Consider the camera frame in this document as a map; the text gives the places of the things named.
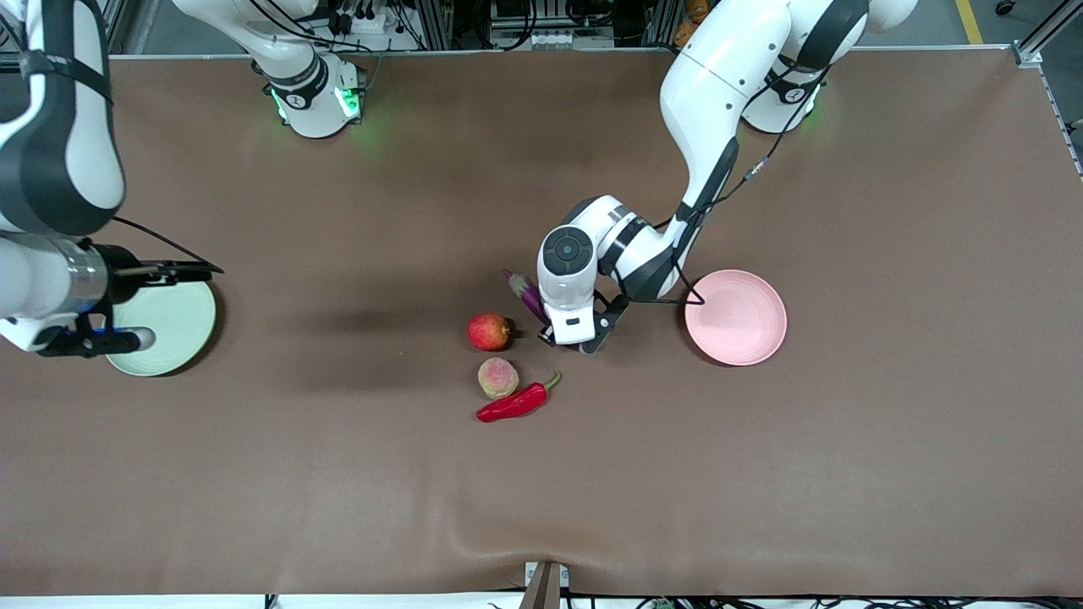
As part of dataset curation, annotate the purple eggplant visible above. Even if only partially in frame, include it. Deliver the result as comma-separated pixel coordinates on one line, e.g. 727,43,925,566
503,269,552,329

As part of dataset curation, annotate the green pink peach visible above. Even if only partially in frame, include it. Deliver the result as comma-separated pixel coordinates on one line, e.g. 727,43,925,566
477,356,520,400

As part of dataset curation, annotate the red chili pepper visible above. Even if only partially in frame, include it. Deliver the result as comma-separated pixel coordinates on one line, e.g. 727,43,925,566
476,370,563,424

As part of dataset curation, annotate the pale green round plate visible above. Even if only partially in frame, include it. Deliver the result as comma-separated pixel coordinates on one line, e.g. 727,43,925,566
103,277,218,378

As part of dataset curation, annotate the pink round plate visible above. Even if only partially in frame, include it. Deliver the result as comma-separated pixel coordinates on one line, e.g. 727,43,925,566
684,269,789,367

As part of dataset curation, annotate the brown table cloth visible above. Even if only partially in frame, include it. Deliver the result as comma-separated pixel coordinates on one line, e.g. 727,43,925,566
0,47,1083,597

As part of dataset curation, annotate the white socket strip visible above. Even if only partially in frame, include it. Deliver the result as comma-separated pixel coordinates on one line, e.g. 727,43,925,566
529,28,595,50

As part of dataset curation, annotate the orange packaged goods pile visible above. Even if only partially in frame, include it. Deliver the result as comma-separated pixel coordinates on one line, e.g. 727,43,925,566
673,0,716,47

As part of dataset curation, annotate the white power strip with plugs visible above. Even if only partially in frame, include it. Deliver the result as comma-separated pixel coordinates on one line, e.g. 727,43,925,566
326,0,399,36

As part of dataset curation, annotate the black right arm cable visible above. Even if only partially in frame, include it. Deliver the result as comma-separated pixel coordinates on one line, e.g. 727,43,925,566
110,217,225,276

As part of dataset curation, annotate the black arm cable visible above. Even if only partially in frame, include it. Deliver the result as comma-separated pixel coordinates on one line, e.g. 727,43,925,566
626,68,834,307
110,217,225,276

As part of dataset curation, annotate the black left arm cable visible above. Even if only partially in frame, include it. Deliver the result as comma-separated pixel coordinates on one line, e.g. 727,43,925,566
626,68,834,307

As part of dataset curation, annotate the metal table clamp bracket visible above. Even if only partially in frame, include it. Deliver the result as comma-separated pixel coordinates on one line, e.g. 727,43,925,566
523,561,570,609

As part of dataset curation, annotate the aluminium frame corner rail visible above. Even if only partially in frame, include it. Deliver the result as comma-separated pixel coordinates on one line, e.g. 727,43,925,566
1014,0,1083,67

